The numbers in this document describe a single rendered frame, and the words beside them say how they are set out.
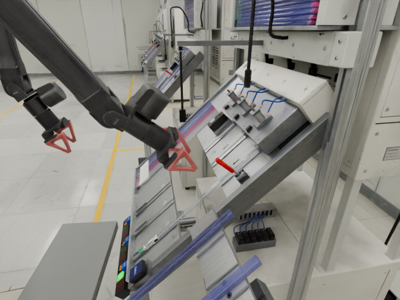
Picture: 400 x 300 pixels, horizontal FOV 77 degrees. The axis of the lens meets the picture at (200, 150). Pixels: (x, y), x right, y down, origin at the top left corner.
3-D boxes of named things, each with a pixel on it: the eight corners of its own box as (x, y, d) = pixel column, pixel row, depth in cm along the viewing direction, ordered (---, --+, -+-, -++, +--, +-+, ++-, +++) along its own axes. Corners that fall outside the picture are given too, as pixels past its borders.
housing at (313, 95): (325, 141, 65) (299, 103, 59) (253, 96, 108) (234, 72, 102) (351, 119, 64) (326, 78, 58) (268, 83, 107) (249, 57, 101)
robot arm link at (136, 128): (119, 121, 63) (116, 130, 58) (134, 100, 62) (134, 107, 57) (142, 136, 66) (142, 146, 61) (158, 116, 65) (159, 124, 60)
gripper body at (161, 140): (174, 128, 70) (152, 113, 66) (179, 144, 61) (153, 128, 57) (160, 146, 71) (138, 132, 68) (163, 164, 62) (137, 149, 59)
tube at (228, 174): (141, 255, 79) (138, 253, 79) (141, 251, 81) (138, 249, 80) (265, 146, 71) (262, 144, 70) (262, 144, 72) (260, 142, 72)
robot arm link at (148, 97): (96, 103, 60) (99, 121, 53) (124, 63, 57) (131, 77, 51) (138, 125, 67) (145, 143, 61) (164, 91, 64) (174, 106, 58)
